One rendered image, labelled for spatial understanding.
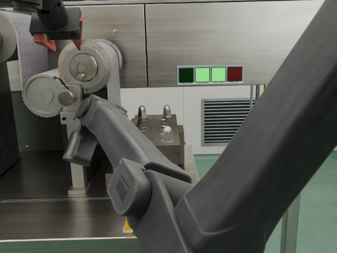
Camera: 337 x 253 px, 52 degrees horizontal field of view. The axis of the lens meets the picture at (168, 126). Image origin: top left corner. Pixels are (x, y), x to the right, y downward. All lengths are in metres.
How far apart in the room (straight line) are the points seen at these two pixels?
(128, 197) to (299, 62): 0.18
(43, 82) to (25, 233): 0.41
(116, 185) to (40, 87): 0.72
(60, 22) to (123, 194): 0.51
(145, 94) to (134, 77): 2.37
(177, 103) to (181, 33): 2.43
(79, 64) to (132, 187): 0.70
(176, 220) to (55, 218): 0.67
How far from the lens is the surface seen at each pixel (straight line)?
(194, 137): 3.80
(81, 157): 0.72
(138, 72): 1.31
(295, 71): 0.25
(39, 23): 0.81
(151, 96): 3.69
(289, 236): 1.83
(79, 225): 0.88
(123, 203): 0.33
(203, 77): 1.31
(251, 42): 1.34
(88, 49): 0.99
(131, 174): 0.33
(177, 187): 0.33
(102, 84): 1.00
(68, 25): 0.79
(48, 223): 0.91
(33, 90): 1.06
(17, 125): 1.47
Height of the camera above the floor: 1.33
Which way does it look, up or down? 15 degrees down
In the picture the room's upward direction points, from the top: 1 degrees counter-clockwise
